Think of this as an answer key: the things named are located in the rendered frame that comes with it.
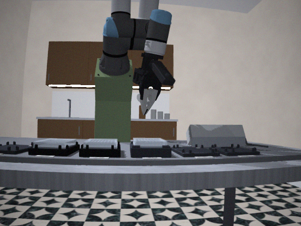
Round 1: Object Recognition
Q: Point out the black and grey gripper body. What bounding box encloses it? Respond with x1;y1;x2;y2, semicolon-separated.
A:
133;52;163;89

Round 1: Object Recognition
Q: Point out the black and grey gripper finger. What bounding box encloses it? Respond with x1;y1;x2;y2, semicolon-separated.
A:
145;84;162;115
137;79;149;115

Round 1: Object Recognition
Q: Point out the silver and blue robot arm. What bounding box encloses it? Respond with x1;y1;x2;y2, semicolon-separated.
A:
99;0;175;86

